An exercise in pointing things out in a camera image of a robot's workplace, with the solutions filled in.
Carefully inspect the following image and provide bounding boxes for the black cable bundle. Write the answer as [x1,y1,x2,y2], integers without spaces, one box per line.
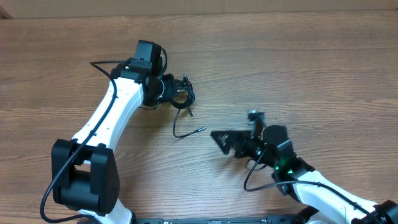
[169,73,207,139]

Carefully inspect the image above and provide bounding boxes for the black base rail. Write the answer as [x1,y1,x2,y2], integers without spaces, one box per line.
[134,215,305,224]

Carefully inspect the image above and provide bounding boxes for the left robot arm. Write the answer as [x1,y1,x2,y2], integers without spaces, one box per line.
[40,40,178,223]

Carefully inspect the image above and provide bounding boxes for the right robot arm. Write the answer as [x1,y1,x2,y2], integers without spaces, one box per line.
[211,125,397,223]

